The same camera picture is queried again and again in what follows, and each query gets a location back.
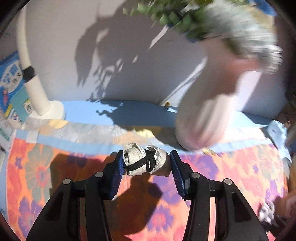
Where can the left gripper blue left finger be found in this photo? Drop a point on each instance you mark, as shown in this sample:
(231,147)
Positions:
(115,174)

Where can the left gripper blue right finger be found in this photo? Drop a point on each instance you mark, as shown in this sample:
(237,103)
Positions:
(180,175)

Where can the grey white socks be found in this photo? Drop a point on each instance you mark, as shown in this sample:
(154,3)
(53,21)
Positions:
(151,160)

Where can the silver grey bow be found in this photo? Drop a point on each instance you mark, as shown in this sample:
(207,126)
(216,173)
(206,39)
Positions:
(266,212)

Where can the person right hand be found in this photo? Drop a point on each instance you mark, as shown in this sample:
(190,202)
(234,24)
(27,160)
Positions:
(285,206)

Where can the white desk lamp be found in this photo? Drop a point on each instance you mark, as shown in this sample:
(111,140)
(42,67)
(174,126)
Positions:
(44,109)

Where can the ribbed pink vase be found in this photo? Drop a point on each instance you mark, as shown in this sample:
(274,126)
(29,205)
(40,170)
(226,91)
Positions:
(207,108)

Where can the blue tissue pack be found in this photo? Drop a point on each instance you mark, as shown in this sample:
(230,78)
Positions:
(277,133)

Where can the row of books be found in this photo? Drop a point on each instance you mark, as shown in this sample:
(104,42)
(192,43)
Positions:
(15,103)

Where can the blue white artificial flowers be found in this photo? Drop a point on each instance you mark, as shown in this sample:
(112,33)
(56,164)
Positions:
(246,30)

